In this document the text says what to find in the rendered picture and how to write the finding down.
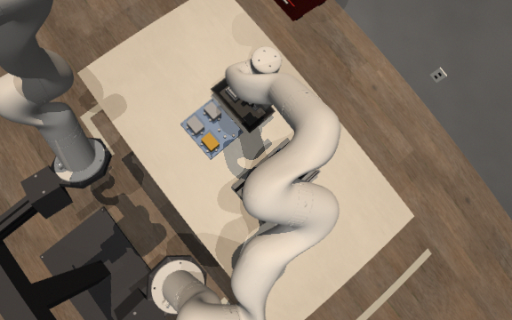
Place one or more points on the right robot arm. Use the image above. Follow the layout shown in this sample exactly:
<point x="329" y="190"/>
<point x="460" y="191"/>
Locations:
<point x="305" y="213"/>

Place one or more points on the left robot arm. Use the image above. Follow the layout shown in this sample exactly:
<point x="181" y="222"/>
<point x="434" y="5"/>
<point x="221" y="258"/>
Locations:
<point x="26" y="101"/>

